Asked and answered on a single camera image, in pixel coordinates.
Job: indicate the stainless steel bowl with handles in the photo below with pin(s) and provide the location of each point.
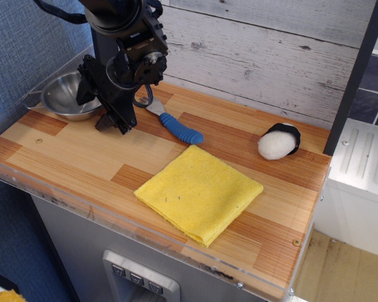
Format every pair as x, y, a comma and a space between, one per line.
59, 97

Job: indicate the yellow folded cloth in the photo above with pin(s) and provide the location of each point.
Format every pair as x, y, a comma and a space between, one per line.
199, 194

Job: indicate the blue handled metal spork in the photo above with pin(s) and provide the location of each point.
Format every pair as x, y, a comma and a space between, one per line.
179, 130

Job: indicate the white ridged side unit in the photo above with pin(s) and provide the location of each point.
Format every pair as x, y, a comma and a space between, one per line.
348, 209

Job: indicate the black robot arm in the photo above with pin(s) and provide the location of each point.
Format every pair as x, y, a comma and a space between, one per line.
139, 62

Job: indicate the silver dispenser button panel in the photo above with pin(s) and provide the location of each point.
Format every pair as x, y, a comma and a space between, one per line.
131, 281

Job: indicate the white and black plush toy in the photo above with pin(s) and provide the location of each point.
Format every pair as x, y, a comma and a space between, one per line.
281, 140

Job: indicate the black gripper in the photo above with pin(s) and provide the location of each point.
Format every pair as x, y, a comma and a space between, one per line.
139, 60

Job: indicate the dark vertical frame post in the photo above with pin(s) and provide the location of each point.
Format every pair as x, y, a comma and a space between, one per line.
354, 81

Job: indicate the yellow black object at corner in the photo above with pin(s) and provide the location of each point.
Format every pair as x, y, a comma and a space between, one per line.
10, 295

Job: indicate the grey toy fridge cabinet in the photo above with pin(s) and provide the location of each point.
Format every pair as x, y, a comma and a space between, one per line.
82, 232

